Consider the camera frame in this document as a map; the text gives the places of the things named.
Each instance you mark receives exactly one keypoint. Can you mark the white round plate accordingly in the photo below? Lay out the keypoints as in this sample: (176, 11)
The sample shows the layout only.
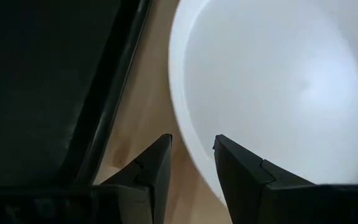
(275, 87)

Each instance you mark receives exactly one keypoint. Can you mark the black plastic serving tray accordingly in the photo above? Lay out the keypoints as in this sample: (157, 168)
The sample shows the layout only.
(42, 93)

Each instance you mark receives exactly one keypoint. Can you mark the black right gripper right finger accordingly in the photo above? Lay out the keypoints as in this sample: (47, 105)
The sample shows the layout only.
(241, 168)

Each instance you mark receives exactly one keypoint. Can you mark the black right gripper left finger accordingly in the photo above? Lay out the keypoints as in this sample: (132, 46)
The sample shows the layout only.
(154, 161)

